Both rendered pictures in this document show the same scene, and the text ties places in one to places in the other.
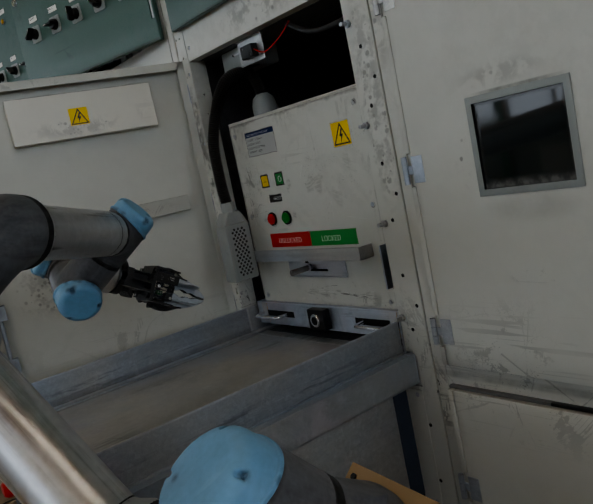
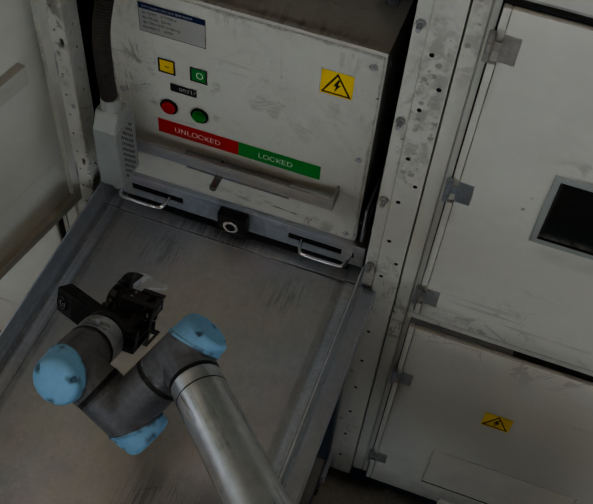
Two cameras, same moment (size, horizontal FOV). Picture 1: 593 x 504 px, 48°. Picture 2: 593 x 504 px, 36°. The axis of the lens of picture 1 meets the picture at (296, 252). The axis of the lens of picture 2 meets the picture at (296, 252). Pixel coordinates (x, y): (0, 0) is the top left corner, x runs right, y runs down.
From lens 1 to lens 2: 1.33 m
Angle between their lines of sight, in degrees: 55
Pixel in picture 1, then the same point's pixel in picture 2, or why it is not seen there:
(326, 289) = (246, 194)
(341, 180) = (317, 122)
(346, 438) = not seen: hidden behind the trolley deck
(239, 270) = (125, 174)
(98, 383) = not seen: outside the picture
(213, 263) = (47, 131)
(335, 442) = not seen: hidden behind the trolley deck
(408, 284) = (393, 248)
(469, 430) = (420, 351)
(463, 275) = (474, 274)
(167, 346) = (43, 282)
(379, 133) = (417, 136)
